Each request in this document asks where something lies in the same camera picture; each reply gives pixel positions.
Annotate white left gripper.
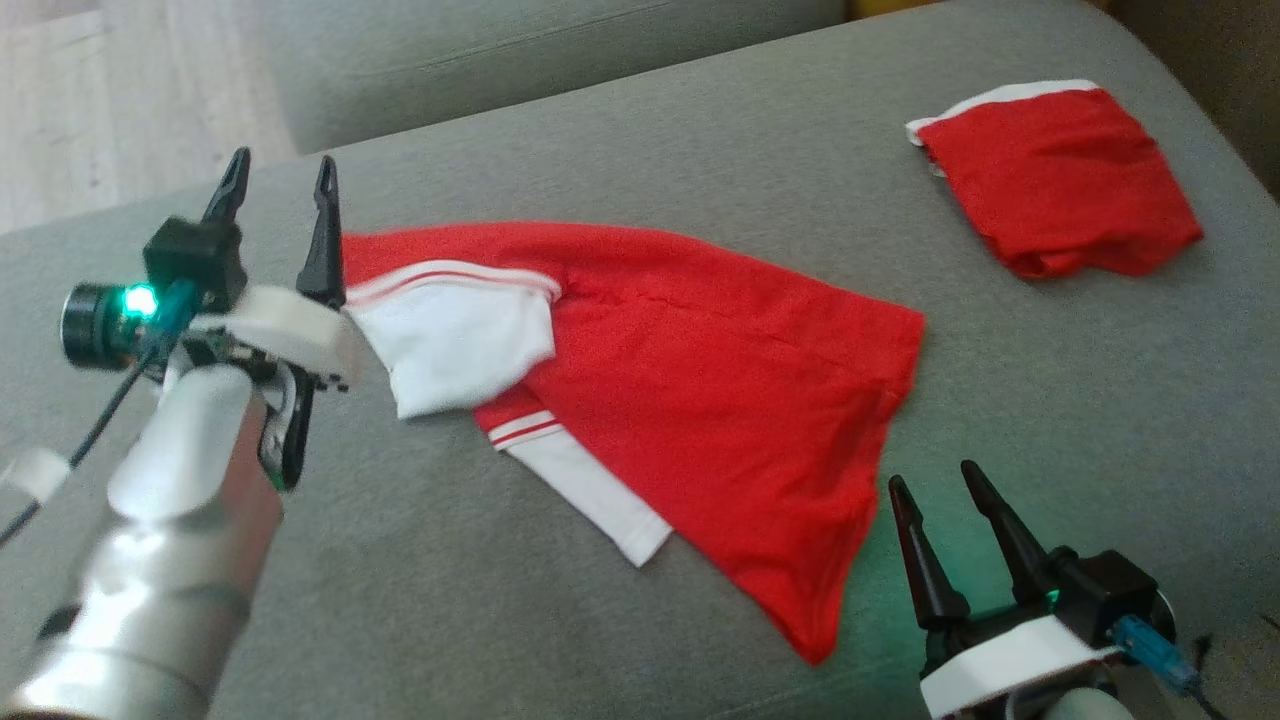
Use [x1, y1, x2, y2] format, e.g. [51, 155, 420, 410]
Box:
[185, 147, 366, 393]

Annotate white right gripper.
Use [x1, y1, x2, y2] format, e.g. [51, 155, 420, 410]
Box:
[888, 460, 1123, 720]

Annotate red jersey shirt white sleeves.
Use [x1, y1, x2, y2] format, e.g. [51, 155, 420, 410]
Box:
[340, 222, 926, 666]

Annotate red shorts white stripes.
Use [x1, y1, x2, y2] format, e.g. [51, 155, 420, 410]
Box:
[905, 80, 1204, 281]

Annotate small grey sofa cushion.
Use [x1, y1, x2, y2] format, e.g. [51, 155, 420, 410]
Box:
[255, 0, 851, 156]

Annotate large grey sofa seat cushion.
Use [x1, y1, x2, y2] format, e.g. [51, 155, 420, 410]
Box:
[0, 0, 1280, 720]

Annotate right camera cable blue plug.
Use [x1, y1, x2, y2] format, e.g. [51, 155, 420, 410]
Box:
[1110, 613, 1233, 720]

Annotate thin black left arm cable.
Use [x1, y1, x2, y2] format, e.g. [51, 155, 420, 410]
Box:
[0, 285, 196, 549]

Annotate white cable clip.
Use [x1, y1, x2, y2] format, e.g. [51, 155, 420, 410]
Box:
[0, 448, 71, 503]

